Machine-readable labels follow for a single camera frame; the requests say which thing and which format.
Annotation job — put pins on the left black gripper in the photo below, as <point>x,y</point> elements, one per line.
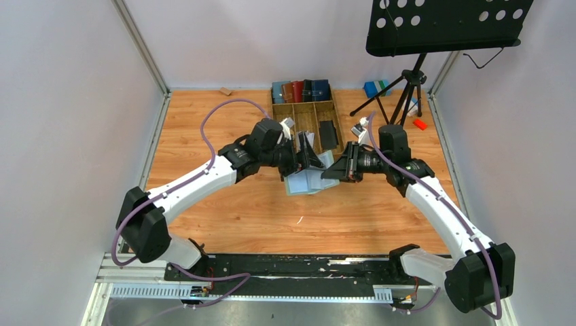
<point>294,157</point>

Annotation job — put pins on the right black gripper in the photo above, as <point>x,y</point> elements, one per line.
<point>352,161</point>

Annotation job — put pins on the green card holder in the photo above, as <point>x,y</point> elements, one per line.
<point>307,182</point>

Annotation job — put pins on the grey credit card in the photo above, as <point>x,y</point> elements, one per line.
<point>308,137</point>

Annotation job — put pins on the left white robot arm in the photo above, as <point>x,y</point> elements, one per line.
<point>145,215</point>

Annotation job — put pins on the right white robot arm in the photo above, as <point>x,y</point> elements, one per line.
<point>479,273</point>

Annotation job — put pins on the black card in tray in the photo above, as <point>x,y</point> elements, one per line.
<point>328,135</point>

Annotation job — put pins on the wicker tray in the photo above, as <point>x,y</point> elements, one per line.
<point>307,117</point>

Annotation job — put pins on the light blue wallet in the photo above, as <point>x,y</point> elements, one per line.
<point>277,91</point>

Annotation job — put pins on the black wallet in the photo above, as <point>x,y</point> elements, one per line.
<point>307,91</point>

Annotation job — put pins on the brown wallet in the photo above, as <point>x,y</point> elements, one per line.
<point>287,92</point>

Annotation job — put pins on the red wallet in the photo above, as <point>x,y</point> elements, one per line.
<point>298,87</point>

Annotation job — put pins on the dark blue wallet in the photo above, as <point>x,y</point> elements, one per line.
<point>320,90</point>

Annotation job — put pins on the red small block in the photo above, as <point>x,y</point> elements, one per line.
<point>420,124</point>

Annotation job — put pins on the blue green white block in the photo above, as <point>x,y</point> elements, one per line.
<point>371,88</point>

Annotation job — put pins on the white blue small object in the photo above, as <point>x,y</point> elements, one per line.
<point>413,108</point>

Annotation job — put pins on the small cardboard piece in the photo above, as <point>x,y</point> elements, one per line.
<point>225,91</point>

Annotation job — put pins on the black music stand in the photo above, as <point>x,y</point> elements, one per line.
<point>399,28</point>

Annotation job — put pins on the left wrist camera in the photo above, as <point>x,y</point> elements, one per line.
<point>287,124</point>

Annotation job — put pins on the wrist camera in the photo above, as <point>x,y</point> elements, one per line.
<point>287,124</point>
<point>360,131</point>

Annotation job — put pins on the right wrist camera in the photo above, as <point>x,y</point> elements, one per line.
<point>360,131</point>

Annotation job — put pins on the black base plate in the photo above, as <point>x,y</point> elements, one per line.
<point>268,275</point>

